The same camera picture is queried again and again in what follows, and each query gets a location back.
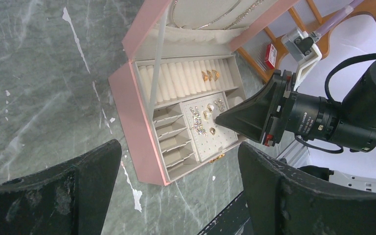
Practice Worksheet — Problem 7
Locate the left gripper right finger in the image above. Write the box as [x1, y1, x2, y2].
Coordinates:
[238, 142, 376, 235]

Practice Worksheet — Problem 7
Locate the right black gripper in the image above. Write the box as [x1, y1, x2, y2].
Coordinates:
[215, 55, 376, 153]

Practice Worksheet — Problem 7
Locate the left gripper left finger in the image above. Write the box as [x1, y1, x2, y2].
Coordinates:
[0, 139, 122, 235]

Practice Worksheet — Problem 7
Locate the small gold earring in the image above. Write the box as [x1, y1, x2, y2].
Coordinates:
[207, 104, 215, 113]

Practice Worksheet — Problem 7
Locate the small gold stud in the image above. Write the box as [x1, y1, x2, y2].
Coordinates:
[210, 127, 216, 135]

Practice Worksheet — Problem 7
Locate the pink jewelry box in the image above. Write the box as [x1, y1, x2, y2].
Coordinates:
[108, 0, 301, 187]

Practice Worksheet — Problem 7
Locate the white oval pillow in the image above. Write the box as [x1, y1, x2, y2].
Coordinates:
[232, 96, 244, 106]

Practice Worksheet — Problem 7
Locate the small crystal earring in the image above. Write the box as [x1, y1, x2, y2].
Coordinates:
[214, 98, 226, 113]

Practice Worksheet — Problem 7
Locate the crystal drop earring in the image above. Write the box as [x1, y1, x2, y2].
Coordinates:
[189, 106, 208, 137]

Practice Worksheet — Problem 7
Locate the small red white box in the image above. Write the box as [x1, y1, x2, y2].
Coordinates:
[264, 43, 277, 69]

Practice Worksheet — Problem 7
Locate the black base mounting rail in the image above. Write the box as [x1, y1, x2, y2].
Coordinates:
[198, 192, 255, 235]

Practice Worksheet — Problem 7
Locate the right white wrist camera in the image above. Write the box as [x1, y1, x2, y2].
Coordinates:
[281, 27, 322, 91]

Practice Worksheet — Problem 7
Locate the silver necklace in lid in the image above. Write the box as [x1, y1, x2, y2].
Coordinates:
[171, 0, 265, 31]

